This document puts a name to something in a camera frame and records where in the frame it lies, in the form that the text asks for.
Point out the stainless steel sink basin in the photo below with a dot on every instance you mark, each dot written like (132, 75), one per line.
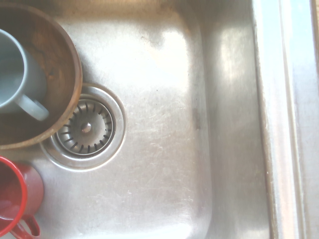
(164, 119)

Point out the red ceramic mug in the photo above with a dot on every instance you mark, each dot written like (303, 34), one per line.
(15, 191)

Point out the brown wooden bowl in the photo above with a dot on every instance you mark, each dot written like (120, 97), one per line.
(59, 64)

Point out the metal sink drain strainer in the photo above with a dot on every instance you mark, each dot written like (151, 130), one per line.
(92, 132)

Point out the grey ceramic mug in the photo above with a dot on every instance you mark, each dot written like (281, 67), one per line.
(15, 82)

